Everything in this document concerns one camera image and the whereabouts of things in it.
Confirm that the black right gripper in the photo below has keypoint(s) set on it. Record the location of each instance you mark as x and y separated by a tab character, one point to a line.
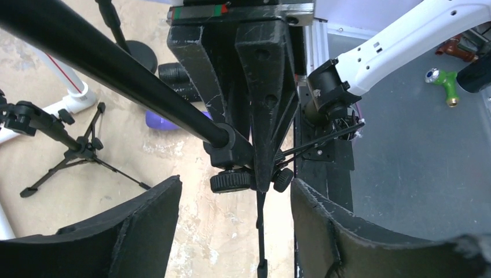
266	55

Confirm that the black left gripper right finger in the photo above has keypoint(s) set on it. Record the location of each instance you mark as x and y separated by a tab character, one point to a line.
369	250

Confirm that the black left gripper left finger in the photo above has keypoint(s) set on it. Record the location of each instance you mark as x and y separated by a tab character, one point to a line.
132	239

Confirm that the small black tripod stand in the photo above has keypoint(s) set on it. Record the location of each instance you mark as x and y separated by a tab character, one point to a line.
54	27

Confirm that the purple microphone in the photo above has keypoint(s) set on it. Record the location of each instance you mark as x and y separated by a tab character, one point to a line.
155	121

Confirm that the black tripod stand with shockmount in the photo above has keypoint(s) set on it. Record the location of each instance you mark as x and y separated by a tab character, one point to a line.
26	118

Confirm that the black speckled condenser microphone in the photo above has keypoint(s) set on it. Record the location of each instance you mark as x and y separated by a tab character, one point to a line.
175	76

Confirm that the black round-base microphone stand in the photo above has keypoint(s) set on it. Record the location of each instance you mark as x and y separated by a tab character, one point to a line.
138	50

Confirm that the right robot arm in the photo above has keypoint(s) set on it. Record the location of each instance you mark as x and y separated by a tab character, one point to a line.
343	80

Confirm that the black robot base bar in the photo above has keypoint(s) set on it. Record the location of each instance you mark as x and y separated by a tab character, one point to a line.
322	161

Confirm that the green toy faucet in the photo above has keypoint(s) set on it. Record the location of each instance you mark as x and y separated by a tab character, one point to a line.
446	79

